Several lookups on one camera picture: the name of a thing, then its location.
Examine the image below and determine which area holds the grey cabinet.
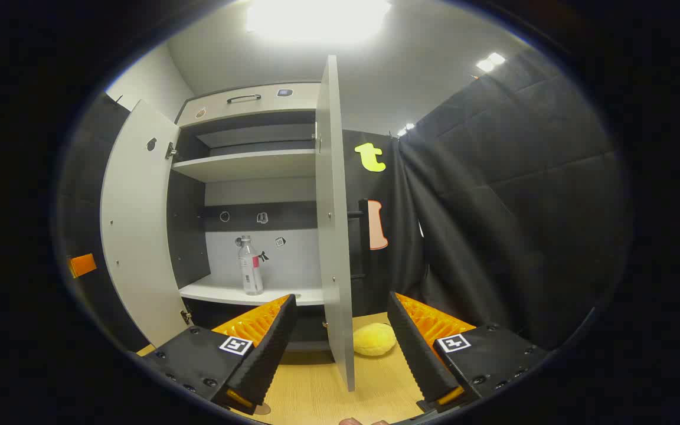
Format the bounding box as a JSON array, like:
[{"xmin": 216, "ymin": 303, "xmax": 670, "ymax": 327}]
[{"xmin": 166, "ymin": 81, "xmax": 326, "ymax": 355}]

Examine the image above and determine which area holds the grey cabinet door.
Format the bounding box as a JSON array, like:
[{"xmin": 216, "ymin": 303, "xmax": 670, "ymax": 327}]
[
  {"xmin": 100, "ymin": 99, "xmax": 211, "ymax": 349},
  {"xmin": 315, "ymin": 55, "xmax": 356, "ymax": 392}
]

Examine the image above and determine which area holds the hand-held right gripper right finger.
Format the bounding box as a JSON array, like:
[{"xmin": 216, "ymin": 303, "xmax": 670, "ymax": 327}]
[{"xmin": 386, "ymin": 291, "xmax": 548, "ymax": 414}]

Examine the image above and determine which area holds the clear plastic bottle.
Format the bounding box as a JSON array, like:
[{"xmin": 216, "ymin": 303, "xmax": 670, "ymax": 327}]
[{"xmin": 237, "ymin": 235, "xmax": 264, "ymax": 296}]

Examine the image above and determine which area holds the large ceiling light panel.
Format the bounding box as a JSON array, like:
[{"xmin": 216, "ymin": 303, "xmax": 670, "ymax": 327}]
[{"xmin": 246, "ymin": 0, "xmax": 393, "ymax": 45}]

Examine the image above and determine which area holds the yellow plush toy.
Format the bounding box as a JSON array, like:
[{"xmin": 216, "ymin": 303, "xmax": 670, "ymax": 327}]
[{"xmin": 353, "ymin": 322, "xmax": 398, "ymax": 357}]

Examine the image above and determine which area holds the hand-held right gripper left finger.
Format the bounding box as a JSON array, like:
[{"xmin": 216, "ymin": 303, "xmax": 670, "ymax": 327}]
[{"xmin": 138, "ymin": 294, "xmax": 298, "ymax": 414}]

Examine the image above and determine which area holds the black door handle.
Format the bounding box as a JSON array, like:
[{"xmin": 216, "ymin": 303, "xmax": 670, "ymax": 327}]
[{"xmin": 347, "ymin": 200, "xmax": 371, "ymax": 281}]

